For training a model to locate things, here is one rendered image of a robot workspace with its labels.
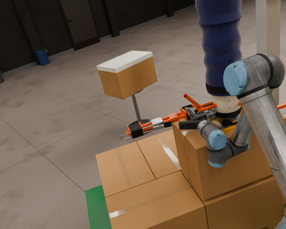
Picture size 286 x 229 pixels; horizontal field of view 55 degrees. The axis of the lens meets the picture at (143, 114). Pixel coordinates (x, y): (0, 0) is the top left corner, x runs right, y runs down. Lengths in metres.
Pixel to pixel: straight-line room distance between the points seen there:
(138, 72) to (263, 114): 2.54
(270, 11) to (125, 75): 1.65
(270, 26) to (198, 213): 1.95
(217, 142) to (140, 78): 2.20
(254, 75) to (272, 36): 2.06
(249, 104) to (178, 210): 1.02
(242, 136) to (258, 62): 0.49
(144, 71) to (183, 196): 1.97
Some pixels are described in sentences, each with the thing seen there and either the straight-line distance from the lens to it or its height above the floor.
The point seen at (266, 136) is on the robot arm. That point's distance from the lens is 1.05.
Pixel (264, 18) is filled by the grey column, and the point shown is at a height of 1.29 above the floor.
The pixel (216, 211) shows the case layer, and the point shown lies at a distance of 1.95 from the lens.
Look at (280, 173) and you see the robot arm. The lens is 1.08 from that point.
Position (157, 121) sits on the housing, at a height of 1.12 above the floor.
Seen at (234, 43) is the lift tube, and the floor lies 1.48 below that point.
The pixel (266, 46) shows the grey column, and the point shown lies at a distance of 3.07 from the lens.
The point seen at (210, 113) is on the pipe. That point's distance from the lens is 1.76.
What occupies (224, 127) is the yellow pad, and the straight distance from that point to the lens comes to 1.71.
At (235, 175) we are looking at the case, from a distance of 1.85.
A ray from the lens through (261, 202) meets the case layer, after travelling 2.13.
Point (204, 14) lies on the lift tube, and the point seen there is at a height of 1.65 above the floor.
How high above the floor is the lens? 1.90
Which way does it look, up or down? 26 degrees down
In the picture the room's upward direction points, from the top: 13 degrees counter-clockwise
